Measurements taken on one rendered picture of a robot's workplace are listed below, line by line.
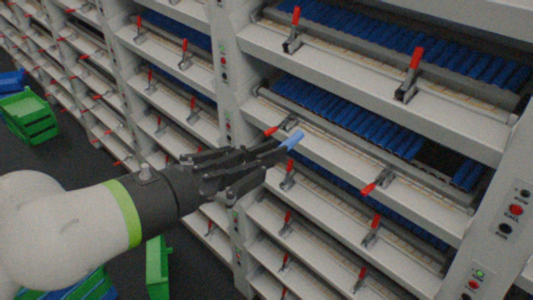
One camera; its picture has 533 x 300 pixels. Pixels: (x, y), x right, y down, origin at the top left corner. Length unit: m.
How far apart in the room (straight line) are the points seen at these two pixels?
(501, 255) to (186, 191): 0.52
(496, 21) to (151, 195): 0.50
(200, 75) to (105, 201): 0.75
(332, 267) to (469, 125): 0.63
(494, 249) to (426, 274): 0.23
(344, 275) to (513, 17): 0.79
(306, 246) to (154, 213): 0.74
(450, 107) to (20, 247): 0.63
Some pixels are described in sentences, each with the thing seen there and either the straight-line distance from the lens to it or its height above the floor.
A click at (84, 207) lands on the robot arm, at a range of 0.49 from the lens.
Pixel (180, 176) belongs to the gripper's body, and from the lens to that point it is 0.55.
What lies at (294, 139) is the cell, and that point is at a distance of 0.71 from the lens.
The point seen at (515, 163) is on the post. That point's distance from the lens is 0.67.
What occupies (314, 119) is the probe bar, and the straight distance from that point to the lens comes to 0.93.
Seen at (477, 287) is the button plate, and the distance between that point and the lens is 0.85.
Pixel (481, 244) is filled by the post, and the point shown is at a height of 0.95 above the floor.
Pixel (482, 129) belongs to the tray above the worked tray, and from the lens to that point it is 0.69.
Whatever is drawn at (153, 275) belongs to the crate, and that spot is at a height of 0.20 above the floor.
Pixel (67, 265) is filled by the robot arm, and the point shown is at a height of 1.14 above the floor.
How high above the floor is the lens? 1.50
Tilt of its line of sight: 38 degrees down
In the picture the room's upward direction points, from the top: straight up
